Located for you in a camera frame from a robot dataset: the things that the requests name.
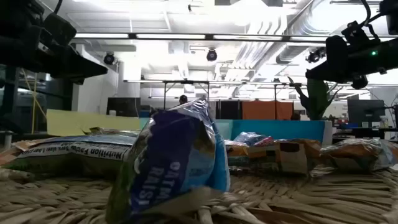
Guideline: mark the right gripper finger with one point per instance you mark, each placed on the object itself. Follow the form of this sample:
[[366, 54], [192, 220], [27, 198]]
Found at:
[[329, 72]]

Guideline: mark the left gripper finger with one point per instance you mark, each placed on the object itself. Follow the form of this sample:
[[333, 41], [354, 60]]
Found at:
[[77, 65]]

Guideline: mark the blue wrapper granola bar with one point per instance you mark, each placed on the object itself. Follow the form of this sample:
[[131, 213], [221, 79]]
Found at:
[[250, 137]]

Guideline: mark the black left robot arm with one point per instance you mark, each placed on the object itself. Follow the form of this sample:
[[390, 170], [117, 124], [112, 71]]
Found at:
[[15, 15]]

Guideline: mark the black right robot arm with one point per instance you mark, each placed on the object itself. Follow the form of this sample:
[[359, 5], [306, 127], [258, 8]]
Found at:
[[391, 15]]

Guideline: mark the black ceiling spotlight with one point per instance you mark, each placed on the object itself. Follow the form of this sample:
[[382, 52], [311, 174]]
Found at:
[[211, 55], [314, 56], [109, 58]]

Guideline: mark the snake plant in white pot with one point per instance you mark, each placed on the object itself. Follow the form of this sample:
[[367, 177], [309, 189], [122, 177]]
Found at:
[[317, 102]]

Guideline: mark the black monitor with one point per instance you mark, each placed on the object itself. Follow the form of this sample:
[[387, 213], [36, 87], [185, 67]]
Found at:
[[365, 110], [122, 107]]

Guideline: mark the yellow plastic bin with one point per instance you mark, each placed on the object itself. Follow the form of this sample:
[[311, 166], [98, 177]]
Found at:
[[93, 123]]

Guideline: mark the black background desk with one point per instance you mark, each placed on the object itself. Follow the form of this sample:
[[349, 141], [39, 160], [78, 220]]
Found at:
[[367, 132]]

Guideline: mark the blue plastic bin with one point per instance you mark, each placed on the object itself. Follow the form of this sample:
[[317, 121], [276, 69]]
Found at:
[[280, 129]]

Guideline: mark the orange partition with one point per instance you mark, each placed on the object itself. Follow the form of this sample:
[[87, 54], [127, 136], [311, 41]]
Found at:
[[264, 110]]

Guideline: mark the overhead LED light bar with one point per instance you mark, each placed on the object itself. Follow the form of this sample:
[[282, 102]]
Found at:
[[171, 36]]

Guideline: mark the black partition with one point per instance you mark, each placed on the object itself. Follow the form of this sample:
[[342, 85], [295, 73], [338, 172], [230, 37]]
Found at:
[[229, 109]]

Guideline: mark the person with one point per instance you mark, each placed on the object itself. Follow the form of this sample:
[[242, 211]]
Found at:
[[183, 99]]

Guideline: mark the teal plastic bin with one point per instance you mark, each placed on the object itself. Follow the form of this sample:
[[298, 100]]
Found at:
[[224, 129]]

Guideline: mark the round woven straw mat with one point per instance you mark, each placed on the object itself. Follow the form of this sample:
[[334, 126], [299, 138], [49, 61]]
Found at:
[[311, 199]]

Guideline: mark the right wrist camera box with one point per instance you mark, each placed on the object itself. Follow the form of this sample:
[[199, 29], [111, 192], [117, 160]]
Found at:
[[357, 34]]

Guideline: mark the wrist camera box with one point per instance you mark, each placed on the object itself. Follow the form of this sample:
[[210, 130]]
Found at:
[[357, 34], [60, 29]]

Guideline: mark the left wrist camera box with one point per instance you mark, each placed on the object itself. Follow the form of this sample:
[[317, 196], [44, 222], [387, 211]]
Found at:
[[60, 29]]

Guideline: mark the white cylindrical post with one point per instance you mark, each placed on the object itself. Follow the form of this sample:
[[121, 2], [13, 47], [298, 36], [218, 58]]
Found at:
[[7, 141]]

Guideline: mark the black background frame stand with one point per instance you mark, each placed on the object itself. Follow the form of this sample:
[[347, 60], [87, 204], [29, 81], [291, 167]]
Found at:
[[186, 82]]

